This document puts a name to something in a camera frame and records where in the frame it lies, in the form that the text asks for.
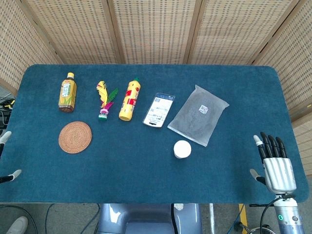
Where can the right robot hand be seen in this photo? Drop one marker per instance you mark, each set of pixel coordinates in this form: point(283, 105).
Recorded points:
point(280, 173)

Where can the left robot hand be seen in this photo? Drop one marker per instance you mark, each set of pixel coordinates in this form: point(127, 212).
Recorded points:
point(5, 137)

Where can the small white paper cup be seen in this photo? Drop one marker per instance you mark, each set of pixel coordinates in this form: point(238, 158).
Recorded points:
point(182, 148)

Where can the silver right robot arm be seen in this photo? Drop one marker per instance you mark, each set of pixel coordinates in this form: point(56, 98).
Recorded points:
point(290, 217)

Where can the round woven rattan coaster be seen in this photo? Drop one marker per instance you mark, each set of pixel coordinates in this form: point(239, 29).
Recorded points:
point(75, 137)

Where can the yellow plastic clamp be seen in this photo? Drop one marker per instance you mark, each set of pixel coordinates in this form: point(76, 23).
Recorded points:
point(9, 104)

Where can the green tea bottle yellow label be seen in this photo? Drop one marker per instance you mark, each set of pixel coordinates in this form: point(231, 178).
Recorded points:
point(67, 95)

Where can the white shoe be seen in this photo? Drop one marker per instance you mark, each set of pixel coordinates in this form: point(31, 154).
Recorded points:
point(18, 225)

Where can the grey plastic bag QR label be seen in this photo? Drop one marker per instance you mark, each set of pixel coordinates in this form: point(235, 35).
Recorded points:
point(197, 117)

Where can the woven bamboo screen panel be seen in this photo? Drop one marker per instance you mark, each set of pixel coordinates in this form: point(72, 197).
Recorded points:
point(234, 29)
point(292, 61)
point(78, 29)
point(156, 29)
point(19, 36)

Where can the colourful feather shuttlecock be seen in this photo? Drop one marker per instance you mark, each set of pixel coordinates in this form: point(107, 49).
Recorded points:
point(104, 97)

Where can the yellow snack canister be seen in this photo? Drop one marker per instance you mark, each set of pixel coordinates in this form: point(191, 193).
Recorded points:
point(129, 102)

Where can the blue carpet table mat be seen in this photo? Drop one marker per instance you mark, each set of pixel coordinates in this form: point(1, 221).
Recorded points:
point(136, 170)

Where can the white blister card package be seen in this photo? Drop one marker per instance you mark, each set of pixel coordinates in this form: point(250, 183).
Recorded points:
point(159, 109)

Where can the blue-grey robot torso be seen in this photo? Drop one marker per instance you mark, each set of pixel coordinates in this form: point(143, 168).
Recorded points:
point(146, 219)

